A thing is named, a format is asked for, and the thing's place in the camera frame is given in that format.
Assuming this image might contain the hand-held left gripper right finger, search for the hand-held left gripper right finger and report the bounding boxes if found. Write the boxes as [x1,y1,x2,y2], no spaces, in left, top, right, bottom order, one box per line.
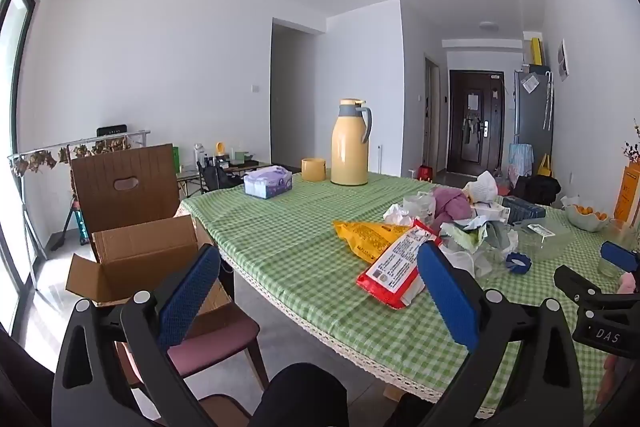
[416,241,585,427]

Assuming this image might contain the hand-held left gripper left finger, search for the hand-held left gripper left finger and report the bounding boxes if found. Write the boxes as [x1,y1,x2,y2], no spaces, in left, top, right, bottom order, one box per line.
[51,244,222,427]

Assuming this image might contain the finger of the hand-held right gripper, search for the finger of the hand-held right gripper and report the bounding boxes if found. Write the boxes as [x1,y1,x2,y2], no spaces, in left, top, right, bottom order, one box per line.
[553,264,640,309]
[600,240,640,274]

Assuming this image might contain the clear plastic container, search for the clear plastic container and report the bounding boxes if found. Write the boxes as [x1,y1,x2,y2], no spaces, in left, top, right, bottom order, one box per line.
[515,219,573,263]

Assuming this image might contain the brown cardboard box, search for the brown cardboard box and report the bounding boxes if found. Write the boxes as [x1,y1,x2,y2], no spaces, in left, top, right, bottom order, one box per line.
[66,214,236,343]

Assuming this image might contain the blue cardboard box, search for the blue cardboard box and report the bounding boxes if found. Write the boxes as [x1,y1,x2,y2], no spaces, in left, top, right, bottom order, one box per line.
[501,196,547,223]

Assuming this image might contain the white tissue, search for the white tissue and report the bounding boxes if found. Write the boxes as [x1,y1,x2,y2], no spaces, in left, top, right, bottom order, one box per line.
[384,204,416,226]

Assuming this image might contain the person's right hand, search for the person's right hand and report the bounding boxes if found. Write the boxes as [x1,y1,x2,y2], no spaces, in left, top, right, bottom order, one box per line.
[599,353,626,410]

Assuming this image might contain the white wavy bowl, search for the white wavy bowl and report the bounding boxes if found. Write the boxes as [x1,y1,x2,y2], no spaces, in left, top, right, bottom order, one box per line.
[562,196,611,233]

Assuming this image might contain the pile of oranges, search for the pile of oranges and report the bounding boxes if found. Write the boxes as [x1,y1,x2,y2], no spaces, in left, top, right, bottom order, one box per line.
[572,204,607,220]

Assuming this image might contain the red white snack bag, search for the red white snack bag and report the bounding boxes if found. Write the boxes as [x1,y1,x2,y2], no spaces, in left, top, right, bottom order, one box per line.
[356,219,443,310]

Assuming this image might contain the blue tape roll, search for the blue tape roll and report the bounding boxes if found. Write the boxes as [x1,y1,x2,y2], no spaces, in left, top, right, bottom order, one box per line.
[506,252,532,275]

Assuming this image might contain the green white wrapper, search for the green white wrapper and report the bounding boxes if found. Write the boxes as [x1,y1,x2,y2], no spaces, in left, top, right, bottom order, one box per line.
[440,221,488,253]

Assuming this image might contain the orange box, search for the orange box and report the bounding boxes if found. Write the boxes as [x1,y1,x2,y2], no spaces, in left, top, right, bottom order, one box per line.
[614,162,640,225]

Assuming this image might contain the pink cloth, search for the pink cloth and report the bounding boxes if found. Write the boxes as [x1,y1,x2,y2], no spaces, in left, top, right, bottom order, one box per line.
[431,187,473,235]

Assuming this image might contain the clear plastic bag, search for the clear plastic bag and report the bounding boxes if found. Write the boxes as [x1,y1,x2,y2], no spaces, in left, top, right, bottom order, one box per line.
[402,192,437,228]

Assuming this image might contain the yellow snack bag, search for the yellow snack bag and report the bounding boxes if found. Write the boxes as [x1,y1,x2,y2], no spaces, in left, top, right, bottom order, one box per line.
[333,220,415,264]

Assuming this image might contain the black bag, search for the black bag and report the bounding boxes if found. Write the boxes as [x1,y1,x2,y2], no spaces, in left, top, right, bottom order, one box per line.
[515,175,562,208]

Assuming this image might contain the dried flowers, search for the dried flowers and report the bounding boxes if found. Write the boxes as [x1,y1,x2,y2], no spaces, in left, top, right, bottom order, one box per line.
[622,119,640,164]

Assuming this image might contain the white printed plastic bag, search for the white printed plastic bag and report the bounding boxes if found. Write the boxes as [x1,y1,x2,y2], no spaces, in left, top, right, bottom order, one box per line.
[462,171,499,204]

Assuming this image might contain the low cluttered table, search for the low cluttered table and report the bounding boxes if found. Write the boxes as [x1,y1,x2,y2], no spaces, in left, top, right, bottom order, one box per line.
[177,157,273,198]

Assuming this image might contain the green checked tablecloth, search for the green checked tablecloth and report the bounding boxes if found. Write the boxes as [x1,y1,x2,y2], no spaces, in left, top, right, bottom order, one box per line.
[180,169,640,419]

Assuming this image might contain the blue patterned cloth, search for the blue patterned cloth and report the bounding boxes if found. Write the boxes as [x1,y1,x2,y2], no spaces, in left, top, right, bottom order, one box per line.
[509,143,535,184]

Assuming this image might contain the brown chair with purple cushion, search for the brown chair with purple cushion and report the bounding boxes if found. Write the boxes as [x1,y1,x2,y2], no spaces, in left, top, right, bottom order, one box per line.
[70,143,271,400]

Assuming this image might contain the purple tissue pack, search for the purple tissue pack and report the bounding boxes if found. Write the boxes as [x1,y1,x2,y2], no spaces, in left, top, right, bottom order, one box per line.
[243,167,293,199]

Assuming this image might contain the person's dark trouser leg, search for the person's dark trouser leg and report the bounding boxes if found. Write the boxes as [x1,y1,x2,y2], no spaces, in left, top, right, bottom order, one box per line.
[252,363,351,427]

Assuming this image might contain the grey refrigerator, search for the grey refrigerator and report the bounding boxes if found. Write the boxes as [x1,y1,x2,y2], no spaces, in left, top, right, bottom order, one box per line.
[515,67,553,172]

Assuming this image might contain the white umbrella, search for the white umbrella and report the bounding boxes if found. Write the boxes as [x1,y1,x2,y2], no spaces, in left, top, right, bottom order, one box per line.
[543,72,556,130]

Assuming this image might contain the dark entrance door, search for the dark entrance door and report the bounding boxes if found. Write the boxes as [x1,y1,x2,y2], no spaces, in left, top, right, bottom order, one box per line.
[448,70,506,172]

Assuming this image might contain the yellow thermos jug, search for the yellow thermos jug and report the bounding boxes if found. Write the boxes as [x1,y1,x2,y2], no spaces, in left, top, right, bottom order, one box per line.
[330,99,373,186]

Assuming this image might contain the yellow cup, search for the yellow cup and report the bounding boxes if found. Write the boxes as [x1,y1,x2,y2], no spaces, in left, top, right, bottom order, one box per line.
[301,158,328,182]

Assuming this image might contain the pale interior door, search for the pale interior door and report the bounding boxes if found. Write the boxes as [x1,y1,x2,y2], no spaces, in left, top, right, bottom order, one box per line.
[425,57,442,171]

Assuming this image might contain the metal drying rack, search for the metal drying rack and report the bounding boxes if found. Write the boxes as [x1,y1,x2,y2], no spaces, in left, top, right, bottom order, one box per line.
[7,130,151,290]

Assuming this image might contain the wall calendar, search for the wall calendar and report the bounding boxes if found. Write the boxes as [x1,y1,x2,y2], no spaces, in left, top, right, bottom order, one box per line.
[557,39,571,82]

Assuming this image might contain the dark window frame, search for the dark window frame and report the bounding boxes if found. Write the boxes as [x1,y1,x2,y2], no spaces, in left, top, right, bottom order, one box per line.
[0,0,40,340]

